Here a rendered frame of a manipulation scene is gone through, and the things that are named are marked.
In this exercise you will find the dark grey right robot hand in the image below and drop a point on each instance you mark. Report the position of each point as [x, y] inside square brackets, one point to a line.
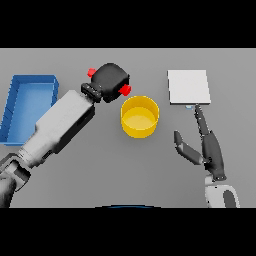
[210, 150]

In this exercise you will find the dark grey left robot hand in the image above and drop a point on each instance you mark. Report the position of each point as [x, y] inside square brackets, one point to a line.
[108, 80]

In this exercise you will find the red beaker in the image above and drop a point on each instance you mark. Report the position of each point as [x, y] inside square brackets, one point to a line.
[125, 89]

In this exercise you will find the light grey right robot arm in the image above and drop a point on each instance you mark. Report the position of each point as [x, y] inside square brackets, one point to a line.
[220, 196]

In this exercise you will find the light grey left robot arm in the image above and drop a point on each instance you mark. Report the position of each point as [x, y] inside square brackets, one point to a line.
[60, 121]

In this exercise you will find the yellow bowl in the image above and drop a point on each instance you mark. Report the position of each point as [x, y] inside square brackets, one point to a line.
[140, 116]

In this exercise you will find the pale square measuring scale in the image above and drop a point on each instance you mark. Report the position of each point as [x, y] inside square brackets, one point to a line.
[188, 86]

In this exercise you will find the blue tray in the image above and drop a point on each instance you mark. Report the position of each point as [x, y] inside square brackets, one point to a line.
[28, 103]

